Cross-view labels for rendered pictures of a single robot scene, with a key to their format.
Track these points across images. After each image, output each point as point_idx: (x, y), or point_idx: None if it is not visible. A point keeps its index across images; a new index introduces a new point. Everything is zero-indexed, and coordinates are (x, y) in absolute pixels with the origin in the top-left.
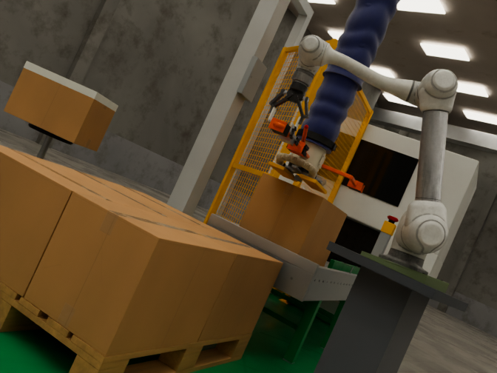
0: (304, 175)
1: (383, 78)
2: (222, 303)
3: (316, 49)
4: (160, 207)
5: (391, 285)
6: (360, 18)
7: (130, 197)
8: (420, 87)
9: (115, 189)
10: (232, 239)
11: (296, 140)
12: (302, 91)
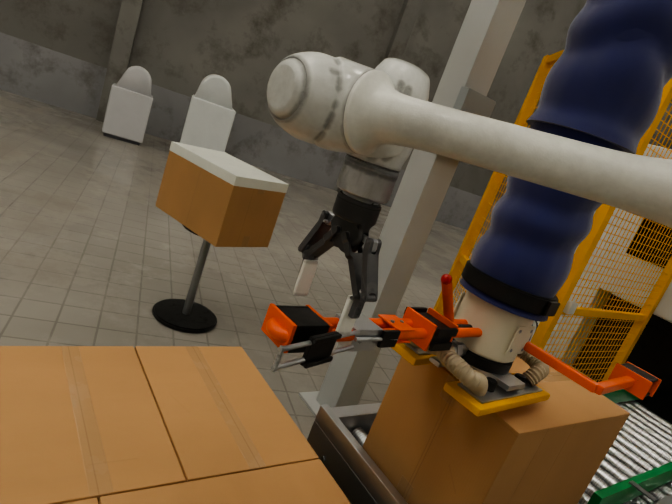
0: (453, 390)
1: (625, 168)
2: None
3: (300, 105)
4: (187, 419)
5: None
6: None
7: (92, 424)
8: None
9: (94, 395)
10: (309, 498)
11: (382, 338)
12: (358, 222)
